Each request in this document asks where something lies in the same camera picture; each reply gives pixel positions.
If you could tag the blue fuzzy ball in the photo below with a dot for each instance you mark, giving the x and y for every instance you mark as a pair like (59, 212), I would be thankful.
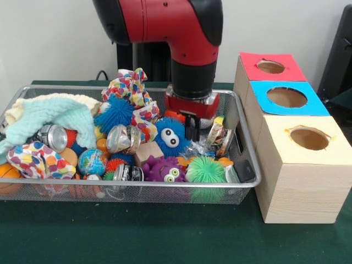
(115, 114)

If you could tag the clear plastic bottle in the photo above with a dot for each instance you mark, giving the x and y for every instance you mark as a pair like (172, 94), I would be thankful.
(200, 149)

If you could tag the green spiky rubber ball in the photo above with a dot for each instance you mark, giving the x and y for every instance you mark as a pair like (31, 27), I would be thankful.
(206, 170)

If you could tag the small black square box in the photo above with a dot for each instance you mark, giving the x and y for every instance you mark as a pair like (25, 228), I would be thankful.
(244, 170)

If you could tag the crushed silver can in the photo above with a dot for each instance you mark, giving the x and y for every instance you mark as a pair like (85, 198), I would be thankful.
(122, 138)

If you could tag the purple monster toy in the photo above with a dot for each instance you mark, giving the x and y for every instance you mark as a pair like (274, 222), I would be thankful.
(159, 169)

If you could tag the colourful printed silver can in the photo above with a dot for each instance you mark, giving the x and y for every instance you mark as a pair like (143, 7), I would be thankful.
(220, 137)

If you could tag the dark green tablecloth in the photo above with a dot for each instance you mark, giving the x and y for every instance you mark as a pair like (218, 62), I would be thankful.
(165, 233)

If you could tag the black furniture panel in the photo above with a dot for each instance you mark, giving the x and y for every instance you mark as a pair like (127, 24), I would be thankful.
(341, 55)

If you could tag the shallow clear mesh bin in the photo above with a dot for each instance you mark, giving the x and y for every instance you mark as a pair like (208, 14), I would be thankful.
(165, 192)

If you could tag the mint green waffle cloth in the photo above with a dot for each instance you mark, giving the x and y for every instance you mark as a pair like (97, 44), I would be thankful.
(55, 112)

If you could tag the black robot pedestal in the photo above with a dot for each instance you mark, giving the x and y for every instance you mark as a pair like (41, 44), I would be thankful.
(148, 63)

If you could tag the blue fuzzy toy with eyes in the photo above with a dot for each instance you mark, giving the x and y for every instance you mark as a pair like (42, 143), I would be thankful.
(170, 134)

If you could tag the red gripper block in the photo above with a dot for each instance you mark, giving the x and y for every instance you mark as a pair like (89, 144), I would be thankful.
(192, 107)

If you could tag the neighbouring green covered table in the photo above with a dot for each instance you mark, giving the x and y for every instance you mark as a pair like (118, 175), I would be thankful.
(343, 104)

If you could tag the knotted polka dot cloth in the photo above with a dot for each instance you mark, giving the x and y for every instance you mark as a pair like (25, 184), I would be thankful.
(129, 82)

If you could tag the crumpled polka dot cloth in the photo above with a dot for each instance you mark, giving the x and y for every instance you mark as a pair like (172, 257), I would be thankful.
(38, 160)

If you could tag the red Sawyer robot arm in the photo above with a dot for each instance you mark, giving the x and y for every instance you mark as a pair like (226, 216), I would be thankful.
(170, 27)

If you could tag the wooden box with three holes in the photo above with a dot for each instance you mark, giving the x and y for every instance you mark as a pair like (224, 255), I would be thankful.
(302, 192)

